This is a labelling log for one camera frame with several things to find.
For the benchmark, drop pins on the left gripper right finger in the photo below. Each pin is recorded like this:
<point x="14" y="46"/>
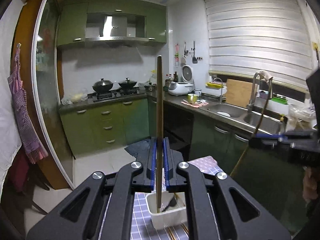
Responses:
<point x="217" y="206"/>

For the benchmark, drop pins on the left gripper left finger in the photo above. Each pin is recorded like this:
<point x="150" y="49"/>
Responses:
<point x="101" y="207"/>

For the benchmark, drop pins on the white plastic utensil holder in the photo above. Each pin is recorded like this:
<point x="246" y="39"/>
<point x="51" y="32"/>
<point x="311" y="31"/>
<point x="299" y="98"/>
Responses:
<point x="173" y="216"/>

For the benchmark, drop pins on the black plastic fork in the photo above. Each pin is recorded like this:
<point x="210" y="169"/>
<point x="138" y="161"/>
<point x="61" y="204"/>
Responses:
<point x="171" y="203"/>

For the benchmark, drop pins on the person's right hand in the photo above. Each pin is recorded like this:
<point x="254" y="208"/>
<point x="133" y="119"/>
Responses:
<point x="310" y="181"/>

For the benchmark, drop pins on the green lower cabinets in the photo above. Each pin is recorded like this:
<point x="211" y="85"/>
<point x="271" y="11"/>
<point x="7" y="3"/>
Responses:
<point x="99" y="126"/>

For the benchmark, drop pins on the green cabinets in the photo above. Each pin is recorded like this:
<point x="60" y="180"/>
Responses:
<point x="73" y="20"/>
<point x="99" y="126"/>

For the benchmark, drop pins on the steel double sink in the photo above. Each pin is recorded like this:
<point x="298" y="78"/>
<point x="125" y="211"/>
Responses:
<point x="243" y="119"/>

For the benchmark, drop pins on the steel sink faucet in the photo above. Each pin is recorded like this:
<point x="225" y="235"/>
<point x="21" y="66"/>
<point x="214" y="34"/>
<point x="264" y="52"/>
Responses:
<point x="258" y="78"/>

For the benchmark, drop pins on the dark floor mat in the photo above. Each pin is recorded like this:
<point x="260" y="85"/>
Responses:
<point x="135" y="148"/>

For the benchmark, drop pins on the wooden cutting board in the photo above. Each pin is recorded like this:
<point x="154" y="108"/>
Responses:
<point x="238" y="92"/>

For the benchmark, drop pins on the purple checkered apron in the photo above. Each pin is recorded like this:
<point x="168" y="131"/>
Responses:
<point x="30" y="141"/>

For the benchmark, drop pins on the glass sliding door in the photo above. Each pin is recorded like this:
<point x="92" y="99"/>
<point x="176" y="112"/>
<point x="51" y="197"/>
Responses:
<point x="46" y="96"/>

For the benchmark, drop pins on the white hanging sheet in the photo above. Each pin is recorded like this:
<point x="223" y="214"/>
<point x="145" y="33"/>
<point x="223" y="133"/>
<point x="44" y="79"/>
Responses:
<point x="10" y="141"/>

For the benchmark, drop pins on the white plastic bag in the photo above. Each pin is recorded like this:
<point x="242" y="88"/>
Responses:
<point x="79" y="96"/>

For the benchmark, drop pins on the yellow mug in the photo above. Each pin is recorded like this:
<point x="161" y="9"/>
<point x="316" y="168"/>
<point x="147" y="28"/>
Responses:
<point x="192" y="98"/>

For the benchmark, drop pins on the left black wok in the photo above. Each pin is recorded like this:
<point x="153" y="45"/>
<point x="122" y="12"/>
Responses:
<point x="102" y="86"/>

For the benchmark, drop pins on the black wok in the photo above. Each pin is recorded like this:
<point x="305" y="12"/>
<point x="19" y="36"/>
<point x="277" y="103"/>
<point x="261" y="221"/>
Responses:
<point x="127" y="84"/>
<point x="102" y="86"/>

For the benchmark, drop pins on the white rice cooker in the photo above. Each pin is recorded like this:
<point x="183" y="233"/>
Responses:
<point x="186" y="86"/>

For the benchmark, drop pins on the right black wok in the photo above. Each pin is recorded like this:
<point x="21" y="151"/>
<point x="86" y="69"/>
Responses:
<point x="127" y="84"/>

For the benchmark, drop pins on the white window blind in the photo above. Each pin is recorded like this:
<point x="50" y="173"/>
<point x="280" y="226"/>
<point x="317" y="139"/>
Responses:
<point x="246" y="36"/>

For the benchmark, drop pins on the small steel pot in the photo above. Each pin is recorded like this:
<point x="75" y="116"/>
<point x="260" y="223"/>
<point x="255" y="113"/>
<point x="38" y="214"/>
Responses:
<point x="150" y="87"/>

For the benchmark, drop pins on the steel range hood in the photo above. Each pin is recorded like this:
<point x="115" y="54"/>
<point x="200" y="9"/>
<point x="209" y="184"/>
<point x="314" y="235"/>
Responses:
<point x="105" y="27"/>

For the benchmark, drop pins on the green upper cabinets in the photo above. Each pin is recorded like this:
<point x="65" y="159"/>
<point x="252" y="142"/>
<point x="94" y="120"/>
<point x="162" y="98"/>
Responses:
<point x="73" y="20"/>

